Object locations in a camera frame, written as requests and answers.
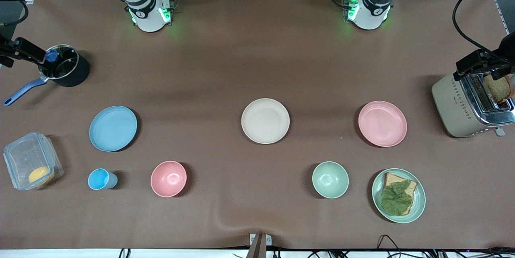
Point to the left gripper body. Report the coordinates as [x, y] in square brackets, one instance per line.
[507, 50]

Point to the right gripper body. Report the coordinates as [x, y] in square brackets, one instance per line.
[8, 48]

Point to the pink plate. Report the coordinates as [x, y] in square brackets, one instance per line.
[382, 123]

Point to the blue plate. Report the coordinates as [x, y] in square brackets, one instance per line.
[113, 128]

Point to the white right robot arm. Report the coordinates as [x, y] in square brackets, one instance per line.
[147, 12]

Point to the glass lid blue knob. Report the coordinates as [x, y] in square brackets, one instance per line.
[62, 65]

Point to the brown toast slice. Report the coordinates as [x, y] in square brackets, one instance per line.
[499, 89]

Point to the beige metal toaster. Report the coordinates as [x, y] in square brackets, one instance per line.
[454, 109]

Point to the clear plastic food container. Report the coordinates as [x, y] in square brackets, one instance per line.
[28, 153]

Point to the yellow round food piece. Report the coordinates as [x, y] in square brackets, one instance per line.
[41, 175]

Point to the brown bread slice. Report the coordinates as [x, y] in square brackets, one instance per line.
[392, 178]

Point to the blue cup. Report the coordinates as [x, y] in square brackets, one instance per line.
[100, 179]

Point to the green plate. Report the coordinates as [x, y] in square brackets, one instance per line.
[418, 203]

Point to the green lettuce leaf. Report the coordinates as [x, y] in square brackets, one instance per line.
[396, 198]

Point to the green bowl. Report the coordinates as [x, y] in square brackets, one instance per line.
[330, 180]

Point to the pink bowl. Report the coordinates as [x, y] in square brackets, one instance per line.
[169, 179]

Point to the brown table mat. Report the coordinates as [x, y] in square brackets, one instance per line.
[241, 48]

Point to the beige plate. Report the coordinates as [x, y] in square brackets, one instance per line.
[265, 121]

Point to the metal mount bracket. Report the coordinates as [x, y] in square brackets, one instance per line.
[260, 246]

